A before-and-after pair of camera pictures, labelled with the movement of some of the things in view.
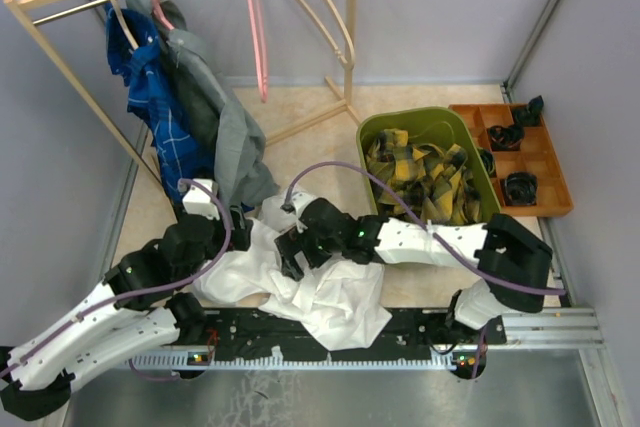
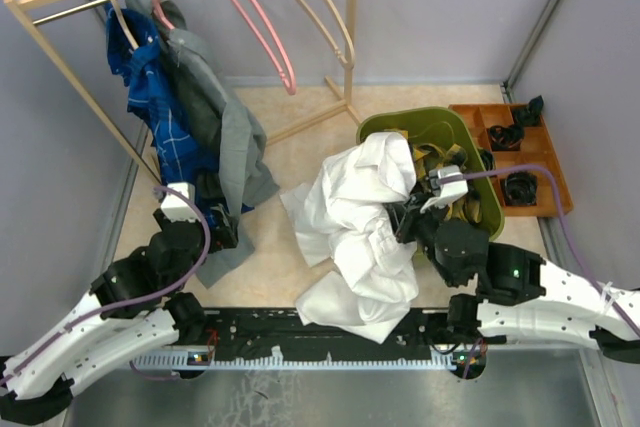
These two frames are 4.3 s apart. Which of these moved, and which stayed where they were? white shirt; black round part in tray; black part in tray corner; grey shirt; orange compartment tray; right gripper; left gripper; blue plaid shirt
Moved: left gripper; white shirt; right gripper
Stayed: blue plaid shirt; black round part in tray; grey shirt; orange compartment tray; black part in tray corner
